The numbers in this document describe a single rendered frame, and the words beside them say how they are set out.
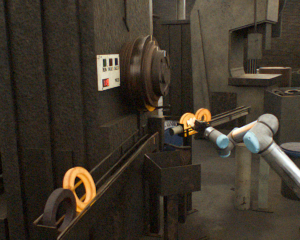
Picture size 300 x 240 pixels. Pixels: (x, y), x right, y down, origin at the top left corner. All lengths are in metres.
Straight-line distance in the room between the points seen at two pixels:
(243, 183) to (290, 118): 1.46
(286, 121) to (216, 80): 1.20
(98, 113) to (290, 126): 2.73
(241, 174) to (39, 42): 1.79
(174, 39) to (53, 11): 4.62
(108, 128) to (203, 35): 3.27
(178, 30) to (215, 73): 1.75
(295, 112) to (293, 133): 0.23
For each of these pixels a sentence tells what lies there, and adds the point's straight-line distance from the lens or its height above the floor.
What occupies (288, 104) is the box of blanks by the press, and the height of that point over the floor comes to 0.65.
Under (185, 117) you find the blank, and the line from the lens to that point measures 2.70.
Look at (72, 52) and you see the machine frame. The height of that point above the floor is 1.26.
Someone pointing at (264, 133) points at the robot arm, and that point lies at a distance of 2.09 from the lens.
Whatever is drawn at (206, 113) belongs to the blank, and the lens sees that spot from 2.86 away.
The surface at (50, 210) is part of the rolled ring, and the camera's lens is 1.33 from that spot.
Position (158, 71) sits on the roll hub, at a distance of 2.12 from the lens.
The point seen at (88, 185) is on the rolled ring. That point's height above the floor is 0.68.
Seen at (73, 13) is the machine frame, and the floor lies 1.45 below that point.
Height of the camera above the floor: 1.26
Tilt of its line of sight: 11 degrees down
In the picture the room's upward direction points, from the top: 1 degrees counter-clockwise
